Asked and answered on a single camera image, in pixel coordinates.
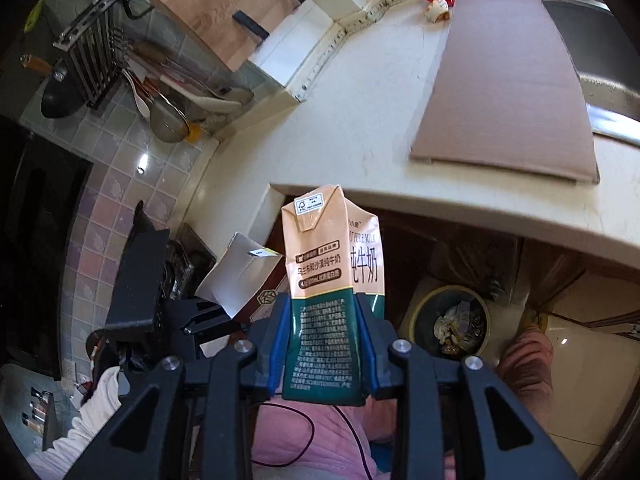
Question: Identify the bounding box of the peach and green milk carton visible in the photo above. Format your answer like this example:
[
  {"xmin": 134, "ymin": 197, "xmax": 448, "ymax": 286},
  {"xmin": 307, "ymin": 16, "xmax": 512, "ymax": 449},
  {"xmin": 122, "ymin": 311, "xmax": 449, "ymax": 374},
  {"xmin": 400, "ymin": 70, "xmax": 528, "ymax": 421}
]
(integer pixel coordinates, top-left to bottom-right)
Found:
[{"xmin": 280, "ymin": 184, "xmax": 386, "ymax": 407}]

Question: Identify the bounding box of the person's left forearm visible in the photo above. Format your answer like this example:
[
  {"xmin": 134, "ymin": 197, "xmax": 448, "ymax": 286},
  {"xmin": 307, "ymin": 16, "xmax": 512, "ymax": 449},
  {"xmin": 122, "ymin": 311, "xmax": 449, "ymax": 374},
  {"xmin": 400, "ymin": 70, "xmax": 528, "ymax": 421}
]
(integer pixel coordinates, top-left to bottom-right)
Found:
[{"xmin": 27, "ymin": 365, "xmax": 123, "ymax": 480}]

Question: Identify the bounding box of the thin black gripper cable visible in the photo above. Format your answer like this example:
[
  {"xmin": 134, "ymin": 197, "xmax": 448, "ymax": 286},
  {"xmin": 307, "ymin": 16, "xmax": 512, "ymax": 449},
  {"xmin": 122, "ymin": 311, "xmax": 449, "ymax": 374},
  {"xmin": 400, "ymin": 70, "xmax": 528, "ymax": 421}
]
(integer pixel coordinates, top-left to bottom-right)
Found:
[{"xmin": 250, "ymin": 400, "xmax": 376, "ymax": 480}]

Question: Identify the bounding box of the metal wall rack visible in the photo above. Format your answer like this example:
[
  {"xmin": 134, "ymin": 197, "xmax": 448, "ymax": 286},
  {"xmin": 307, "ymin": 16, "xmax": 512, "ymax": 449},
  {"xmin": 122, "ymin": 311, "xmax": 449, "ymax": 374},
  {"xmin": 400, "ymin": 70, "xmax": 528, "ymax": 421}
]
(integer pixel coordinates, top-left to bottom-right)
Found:
[{"xmin": 52, "ymin": 0, "xmax": 131, "ymax": 109}]

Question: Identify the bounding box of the person's leg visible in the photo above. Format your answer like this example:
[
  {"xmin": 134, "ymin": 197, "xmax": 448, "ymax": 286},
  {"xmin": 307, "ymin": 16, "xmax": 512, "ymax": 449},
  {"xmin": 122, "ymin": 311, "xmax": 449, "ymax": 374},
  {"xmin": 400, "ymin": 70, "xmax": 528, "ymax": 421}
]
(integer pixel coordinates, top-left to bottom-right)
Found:
[
  {"xmin": 250, "ymin": 400, "xmax": 401, "ymax": 480},
  {"xmin": 495, "ymin": 329, "xmax": 556, "ymax": 413}
]

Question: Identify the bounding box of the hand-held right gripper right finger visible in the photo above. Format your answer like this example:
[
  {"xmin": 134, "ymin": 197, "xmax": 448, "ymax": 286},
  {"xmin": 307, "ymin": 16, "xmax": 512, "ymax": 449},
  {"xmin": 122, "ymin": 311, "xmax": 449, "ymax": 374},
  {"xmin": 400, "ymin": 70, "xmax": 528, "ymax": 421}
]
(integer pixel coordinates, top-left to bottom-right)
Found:
[{"xmin": 357, "ymin": 292, "xmax": 581, "ymax": 480}]

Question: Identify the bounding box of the green plastic item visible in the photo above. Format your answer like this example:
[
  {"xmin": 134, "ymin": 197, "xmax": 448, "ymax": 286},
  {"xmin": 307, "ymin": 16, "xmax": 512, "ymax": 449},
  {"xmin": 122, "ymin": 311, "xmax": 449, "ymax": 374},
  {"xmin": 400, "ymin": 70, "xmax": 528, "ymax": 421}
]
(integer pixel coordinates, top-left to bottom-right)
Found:
[{"xmin": 25, "ymin": 0, "xmax": 46, "ymax": 31}]

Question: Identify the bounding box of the round blue waste bin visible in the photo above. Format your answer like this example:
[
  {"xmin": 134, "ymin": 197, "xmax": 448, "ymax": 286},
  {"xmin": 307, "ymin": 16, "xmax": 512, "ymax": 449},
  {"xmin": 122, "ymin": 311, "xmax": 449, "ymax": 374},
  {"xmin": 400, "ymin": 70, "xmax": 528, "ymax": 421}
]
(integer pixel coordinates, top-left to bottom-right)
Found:
[{"xmin": 410, "ymin": 285, "xmax": 492, "ymax": 361}]

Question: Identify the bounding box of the crumpled white and orange cup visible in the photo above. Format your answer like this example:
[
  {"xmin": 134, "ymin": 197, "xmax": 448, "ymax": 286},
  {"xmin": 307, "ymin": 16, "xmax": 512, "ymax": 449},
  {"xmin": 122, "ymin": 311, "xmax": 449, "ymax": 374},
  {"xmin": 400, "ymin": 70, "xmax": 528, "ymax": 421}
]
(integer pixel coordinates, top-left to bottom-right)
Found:
[{"xmin": 425, "ymin": 0, "xmax": 451, "ymax": 24}]

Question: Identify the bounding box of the ornate metal door handle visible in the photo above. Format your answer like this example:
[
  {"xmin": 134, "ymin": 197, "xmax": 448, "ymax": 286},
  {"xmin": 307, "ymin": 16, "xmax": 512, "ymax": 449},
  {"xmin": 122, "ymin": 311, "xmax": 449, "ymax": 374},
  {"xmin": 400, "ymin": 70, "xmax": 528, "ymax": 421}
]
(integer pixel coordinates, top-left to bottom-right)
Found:
[{"xmin": 482, "ymin": 260, "xmax": 506, "ymax": 301}]

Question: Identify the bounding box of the yellow slipper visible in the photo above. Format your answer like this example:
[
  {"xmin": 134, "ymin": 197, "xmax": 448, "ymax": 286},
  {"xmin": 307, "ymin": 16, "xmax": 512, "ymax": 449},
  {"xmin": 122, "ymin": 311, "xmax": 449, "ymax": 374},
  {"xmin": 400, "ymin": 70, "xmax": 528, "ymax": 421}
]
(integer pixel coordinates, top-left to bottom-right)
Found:
[{"xmin": 517, "ymin": 309, "xmax": 548, "ymax": 333}]

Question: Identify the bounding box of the white and brown cardboard box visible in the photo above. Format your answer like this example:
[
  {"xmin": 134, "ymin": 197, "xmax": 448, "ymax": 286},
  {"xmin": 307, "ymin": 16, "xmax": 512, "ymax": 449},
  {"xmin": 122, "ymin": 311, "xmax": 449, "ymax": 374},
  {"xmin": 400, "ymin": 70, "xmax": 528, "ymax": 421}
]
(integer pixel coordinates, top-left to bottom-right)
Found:
[{"xmin": 194, "ymin": 232, "xmax": 292, "ymax": 360}]

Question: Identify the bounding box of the black wok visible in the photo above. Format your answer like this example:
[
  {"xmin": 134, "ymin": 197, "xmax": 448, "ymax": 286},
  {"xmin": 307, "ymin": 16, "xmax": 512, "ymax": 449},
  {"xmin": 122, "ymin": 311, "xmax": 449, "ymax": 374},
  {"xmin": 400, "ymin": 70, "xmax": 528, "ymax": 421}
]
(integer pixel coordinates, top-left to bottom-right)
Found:
[{"xmin": 20, "ymin": 54, "xmax": 86, "ymax": 120}]

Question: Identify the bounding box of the white spoon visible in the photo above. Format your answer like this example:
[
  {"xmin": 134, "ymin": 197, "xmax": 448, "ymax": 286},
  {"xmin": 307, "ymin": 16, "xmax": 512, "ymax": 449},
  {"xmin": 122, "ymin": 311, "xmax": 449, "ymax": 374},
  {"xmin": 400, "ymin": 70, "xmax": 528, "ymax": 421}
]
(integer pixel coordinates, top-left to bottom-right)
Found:
[{"xmin": 122, "ymin": 70, "xmax": 151, "ymax": 116}]

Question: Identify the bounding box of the metal mesh strainer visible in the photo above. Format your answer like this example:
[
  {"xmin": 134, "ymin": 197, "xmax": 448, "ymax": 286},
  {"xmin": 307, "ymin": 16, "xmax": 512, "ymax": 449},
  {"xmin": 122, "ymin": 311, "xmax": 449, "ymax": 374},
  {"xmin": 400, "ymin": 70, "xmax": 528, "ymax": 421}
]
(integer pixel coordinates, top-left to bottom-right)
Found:
[{"xmin": 150, "ymin": 92, "xmax": 193, "ymax": 143}]

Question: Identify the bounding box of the steel kitchen sink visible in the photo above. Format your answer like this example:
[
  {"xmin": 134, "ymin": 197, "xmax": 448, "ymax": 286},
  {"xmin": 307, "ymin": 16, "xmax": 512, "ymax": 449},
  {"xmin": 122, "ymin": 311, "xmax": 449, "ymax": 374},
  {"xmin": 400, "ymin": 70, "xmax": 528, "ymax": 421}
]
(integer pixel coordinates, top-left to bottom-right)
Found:
[{"xmin": 537, "ymin": 0, "xmax": 640, "ymax": 148}]

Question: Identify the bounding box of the wooden cutting board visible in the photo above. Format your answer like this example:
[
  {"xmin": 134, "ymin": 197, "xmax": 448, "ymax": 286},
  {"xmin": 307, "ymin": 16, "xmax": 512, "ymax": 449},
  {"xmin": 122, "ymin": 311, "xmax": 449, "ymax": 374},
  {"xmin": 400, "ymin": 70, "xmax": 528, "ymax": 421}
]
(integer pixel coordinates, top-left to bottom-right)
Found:
[{"xmin": 146, "ymin": 0, "xmax": 308, "ymax": 72}]

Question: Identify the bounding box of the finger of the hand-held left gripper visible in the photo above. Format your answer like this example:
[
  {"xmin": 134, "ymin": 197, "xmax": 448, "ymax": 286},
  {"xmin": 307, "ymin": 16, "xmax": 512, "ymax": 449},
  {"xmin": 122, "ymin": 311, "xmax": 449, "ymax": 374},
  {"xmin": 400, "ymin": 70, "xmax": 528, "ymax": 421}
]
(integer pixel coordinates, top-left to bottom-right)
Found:
[
  {"xmin": 181, "ymin": 315, "xmax": 251, "ymax": 342},
  {"xmin": 169, "ymin": 299, "xmax": 224, "ymax": 319}
]

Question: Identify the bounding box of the black board holder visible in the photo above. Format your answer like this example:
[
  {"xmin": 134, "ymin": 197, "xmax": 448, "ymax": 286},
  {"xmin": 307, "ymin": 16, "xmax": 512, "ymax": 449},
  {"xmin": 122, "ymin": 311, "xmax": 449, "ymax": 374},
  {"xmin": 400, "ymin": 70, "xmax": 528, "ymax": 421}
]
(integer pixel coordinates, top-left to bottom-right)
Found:
[{"xmin": 232, "ymin": 0, "xmax": 308, "ymax": 41}]

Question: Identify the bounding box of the flat brown cardboard sheet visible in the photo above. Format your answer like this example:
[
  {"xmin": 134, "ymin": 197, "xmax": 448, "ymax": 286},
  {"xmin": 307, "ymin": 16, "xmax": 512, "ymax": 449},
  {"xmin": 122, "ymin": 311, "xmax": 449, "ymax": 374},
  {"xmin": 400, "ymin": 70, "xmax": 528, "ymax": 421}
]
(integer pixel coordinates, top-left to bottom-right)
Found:
[{"xmin": 410, "ymin": 0, "xmax": 600, "ymax": 184}]

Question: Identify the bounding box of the heap of packaging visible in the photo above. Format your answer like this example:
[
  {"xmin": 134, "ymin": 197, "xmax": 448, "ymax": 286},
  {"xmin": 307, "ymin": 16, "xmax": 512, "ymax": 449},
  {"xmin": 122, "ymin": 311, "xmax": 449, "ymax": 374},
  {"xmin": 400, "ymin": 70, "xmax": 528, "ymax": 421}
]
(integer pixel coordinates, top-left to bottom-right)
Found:
[{"xmin": 432, "ymin": 302, "xmax": 487, "ymax": 353}]

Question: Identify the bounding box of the condiment shelf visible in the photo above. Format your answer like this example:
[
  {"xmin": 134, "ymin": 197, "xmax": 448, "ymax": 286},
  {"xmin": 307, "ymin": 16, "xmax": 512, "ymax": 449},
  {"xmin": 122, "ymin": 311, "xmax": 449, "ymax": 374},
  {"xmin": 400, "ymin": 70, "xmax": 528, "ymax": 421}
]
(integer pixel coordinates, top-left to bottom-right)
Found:
[{"xmin": 20, "ymin": 385, "xmax": 56, "ymax": 453}]

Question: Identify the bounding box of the person's right leg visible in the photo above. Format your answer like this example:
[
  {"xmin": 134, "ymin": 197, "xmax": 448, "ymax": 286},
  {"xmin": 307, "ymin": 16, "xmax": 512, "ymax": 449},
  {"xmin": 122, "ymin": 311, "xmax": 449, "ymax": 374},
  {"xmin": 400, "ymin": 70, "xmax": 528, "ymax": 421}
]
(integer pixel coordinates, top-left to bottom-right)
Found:
[{"xmin": 495, "ymin": 329, "xmax": 556, "ymax": 413}]

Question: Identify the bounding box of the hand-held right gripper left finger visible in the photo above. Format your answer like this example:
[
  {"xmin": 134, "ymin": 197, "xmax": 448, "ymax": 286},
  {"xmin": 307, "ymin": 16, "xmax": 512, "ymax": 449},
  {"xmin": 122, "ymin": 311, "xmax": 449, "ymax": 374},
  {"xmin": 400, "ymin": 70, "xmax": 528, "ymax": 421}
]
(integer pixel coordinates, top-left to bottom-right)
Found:
[{"xmin": 62, "ymin": 292, "xmax": 292, "ymax": 480}]

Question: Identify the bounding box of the person's left leg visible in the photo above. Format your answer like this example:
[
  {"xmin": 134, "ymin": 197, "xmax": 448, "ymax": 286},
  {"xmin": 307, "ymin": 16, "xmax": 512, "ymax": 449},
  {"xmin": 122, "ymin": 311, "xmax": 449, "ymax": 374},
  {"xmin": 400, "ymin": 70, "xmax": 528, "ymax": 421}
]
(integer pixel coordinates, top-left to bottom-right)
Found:
[{"xmin": 250, "ymin": 400, "xmax": 401, "ymax": 480}]

